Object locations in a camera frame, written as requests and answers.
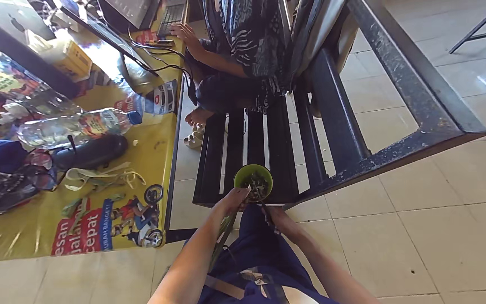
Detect person's left hand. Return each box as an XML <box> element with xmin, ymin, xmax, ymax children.
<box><xmin>214</xmin><ymin>187</ymin><xmax>252</xmax><ymax>215</ymax></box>

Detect person's right hand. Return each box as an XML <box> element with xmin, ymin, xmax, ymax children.
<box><xmin>263</xmin><ymin>205</ymin><xmax>302</xmax><ymax>242</ymax></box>

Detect bunch of long green scallions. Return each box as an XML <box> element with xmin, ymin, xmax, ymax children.
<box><xmin>208</xmin><ymin>209</ymin><xmax>239</xmax><ymax>273</ymax></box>

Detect person's right forearm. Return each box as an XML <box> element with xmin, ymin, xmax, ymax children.
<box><xmin>292</xmin><ymin>225</ymin><xmax>382</xmax><ymax>304</ymax></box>

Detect person's left forearm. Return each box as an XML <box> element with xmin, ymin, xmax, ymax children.
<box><xmin>147</xmin><ymin>204</ymin><xmax>232</xmax><ymax>304</ymax></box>

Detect pile of chopped scallions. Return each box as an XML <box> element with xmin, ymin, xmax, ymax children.
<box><xmin>242</xmin><ymin>172</ymin><xmax>271</xmax><ymax>202</ymax></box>

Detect green bowl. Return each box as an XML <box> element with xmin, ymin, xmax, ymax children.
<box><xmin>234</xmin><ymin>164</ymin><xmax>274</xmax><ymax>203</ymax></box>

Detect person's legs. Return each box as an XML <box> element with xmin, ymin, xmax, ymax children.
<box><xmin>183</xmin><ymin>204</ymin><xmax>320</xmax><ymax>296</ymax></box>

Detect black metal bench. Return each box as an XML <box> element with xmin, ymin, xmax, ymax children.
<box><xmin>192</xmin><ymin>0</ymin><xmax>486</xmax><ymax>211</ymax></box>

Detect beige sandals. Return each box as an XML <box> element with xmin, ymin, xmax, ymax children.
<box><xmin>183</xmin><ymin>123</ymin><xmax>206</xmax><ymax>149</ymax></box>

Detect person's body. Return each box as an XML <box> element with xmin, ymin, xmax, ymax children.
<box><xmin>197</xmin><ymin>265</ymin><xmax>341</xmax><ymax>304</ymax></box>

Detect yellow printed tablecloth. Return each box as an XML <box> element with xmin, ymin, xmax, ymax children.
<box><xmin>0</xmin><ymin>0</ymin><xmax>190</xmax><ymax>264</ymax></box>

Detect blue and white plastic packet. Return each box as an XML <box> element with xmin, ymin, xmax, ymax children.
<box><xmin>135</xmin><ymin>79</ymin><xmax>179</xmax><ymax>116</ymax></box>

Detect dark glasses case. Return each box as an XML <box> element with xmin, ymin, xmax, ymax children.
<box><xmin>52</xmin><ymin>134</ymin><xmax>128</xmax><ymax>171</ymax></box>

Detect plastic bottle with blue cap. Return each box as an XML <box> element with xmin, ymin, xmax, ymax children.
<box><xmin>17</xmin><ymin>108</ymin><xmax>143</xmax><ymax>150</ymax></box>

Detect eyeglasses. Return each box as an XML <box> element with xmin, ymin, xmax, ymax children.
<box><xmin>24</xmin><ymin>135</ymin><xmax>77</xmax><ymax>192</ymax></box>

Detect dark keyboard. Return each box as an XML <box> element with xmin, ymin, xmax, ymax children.
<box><xmin>156</xmin><ymin>0</ymin><xmax>188</xmax><ymax>38</ymax></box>

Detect thin dark screen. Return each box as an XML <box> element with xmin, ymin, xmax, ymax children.
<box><xmin>59</xmin><ymin>0</ymin><xmax>159</xmax><ymax>78</ymax></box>

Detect black laptop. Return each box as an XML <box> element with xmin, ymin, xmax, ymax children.
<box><xmin>97</xmin><ymin>0</ymin><xmax>162</xmax><ymax>34</ymax></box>

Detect yellow tissue box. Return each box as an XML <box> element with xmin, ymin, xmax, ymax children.
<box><xmin>26</xmin><ymin>29</ymin><xmax>93</xmax><ymax>83</ymax></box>

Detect large clear plastic bottle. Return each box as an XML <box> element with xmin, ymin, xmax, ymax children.
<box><xmin>0</xmin><ymin>41</ymin><xmax>84</xmax><ymax>120</ymax></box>

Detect dark metal stand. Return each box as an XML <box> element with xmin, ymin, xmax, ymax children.
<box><xmin>449</xmin><ymin>0</ymin><xmax>486</xmax><ymax>55</ymax></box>

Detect silver laptop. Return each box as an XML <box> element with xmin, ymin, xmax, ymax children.
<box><xmin>0</xmin><ymin>0</ymin><xmax>57</xmax><ymax>46</ymax></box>

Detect bundle of black cables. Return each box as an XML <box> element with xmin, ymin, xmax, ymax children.
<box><xmin>127</xmin><ymin>26</ymin><xmax>197</xmax><ymax>106</ymax></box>

